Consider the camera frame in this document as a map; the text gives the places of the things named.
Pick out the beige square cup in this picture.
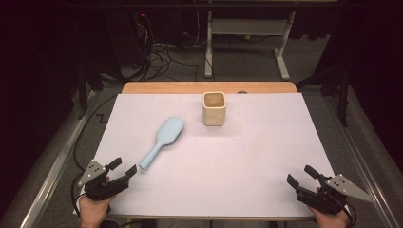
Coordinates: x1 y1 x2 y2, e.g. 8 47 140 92
201 91 227 127

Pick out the person's left hand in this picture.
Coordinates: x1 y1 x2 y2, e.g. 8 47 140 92
78 194 117 228

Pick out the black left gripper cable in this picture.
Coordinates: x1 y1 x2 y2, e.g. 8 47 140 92
70 94 119 217

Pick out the light blue hairbrush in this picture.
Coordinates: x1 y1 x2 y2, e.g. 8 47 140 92
138 115 185 171

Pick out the tangle of floor cables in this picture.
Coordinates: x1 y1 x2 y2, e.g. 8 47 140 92
136 12 202 82

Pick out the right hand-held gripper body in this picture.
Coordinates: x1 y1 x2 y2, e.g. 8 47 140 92
297 173 376 216

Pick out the person's right hand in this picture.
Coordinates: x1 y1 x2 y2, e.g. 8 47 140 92
308 207 351 228

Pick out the black computer tower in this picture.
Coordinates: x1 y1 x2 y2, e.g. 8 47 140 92
104 9 150 80

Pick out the aluminium floor rail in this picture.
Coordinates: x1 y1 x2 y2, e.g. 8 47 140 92
18 90 97 228
322 94 403 228

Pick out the black metal stand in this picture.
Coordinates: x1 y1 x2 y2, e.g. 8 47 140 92
77 63 105 120
296 63 350 128

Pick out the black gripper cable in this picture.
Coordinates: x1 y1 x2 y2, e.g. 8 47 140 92
70 94 119 217
343 202 357 228

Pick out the white metal desk frame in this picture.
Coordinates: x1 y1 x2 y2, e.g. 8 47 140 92
196 0 339 82

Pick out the white table sheet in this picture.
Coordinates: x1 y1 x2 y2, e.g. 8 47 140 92
73 92 352 219

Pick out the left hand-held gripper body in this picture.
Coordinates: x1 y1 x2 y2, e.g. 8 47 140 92
78 159 131 202

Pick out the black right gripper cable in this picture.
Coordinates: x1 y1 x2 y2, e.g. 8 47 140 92
343 202 357 228

